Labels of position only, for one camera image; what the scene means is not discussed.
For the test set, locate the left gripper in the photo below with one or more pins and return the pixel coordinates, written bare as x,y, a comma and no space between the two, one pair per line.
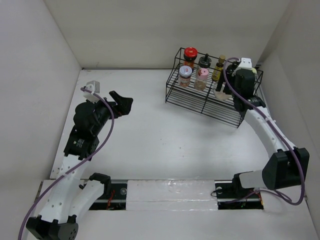
123,107

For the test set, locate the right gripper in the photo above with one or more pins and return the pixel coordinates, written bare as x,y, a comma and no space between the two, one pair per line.
226,89

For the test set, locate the yellow oil bottle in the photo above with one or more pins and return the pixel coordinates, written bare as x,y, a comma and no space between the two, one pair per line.
218,68

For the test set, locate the black cap seasoning jar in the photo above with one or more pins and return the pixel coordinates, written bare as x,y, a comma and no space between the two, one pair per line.
204,61

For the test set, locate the wide glass jar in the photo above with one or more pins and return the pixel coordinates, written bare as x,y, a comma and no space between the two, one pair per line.
221,95

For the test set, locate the pink cap spice bottle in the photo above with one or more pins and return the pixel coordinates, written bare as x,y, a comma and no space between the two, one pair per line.
201,79

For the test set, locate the red cap sauce bottle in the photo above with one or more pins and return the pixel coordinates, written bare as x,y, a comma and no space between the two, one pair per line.
190,54

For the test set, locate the silver lid spice jar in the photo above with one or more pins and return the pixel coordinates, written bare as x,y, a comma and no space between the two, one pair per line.
184,75

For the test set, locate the black pump cap spice jar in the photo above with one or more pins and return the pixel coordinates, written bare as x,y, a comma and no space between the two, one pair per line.
232,67

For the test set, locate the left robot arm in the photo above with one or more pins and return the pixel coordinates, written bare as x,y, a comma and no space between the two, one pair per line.
69,201

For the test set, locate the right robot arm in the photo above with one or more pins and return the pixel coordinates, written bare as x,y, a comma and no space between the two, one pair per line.
159,141

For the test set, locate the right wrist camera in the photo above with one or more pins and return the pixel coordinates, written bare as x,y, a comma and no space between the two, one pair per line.
245,64

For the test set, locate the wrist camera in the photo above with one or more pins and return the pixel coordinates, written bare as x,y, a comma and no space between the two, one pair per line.
245,64
93,87

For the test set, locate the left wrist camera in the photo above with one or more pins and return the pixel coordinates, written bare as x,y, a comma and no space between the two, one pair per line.
93,87

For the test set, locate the black wire rack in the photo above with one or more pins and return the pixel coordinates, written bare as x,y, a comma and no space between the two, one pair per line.
202,102

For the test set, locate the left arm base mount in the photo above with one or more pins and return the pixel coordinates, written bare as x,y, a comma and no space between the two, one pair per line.
115,201

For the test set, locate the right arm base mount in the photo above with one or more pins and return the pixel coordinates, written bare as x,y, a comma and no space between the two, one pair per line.
230,198

